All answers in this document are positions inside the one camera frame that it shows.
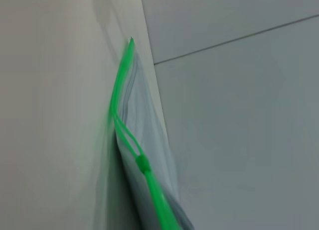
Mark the green zipper slider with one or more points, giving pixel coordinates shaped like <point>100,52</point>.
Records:
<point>142,163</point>

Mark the clear green-zip document bag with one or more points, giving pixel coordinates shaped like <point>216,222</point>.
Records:
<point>134,180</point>

